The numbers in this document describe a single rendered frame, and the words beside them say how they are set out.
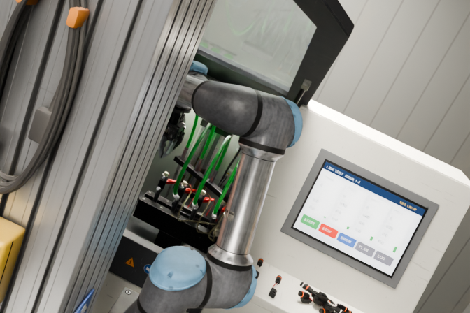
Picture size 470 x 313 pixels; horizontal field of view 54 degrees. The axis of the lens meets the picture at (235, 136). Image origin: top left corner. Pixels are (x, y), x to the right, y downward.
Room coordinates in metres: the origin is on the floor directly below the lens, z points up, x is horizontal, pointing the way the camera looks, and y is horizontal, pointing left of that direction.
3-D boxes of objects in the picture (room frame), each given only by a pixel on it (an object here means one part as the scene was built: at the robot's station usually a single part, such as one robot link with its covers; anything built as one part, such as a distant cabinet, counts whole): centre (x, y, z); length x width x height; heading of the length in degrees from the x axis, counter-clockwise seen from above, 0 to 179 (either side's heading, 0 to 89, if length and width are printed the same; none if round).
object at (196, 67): (1.47, 0.21, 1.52); 0.09 x 0.08 x 0.11; 33
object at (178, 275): (0.90, -0.01, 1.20); 0.13 x 0.12 x 0.14; 123
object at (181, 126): (1.47, 0.21, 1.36); 0.09 x 0.08 x 0.12; 175
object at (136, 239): (1.37, 0.20, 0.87); 0.62 x 0.04 x 0.16; 85
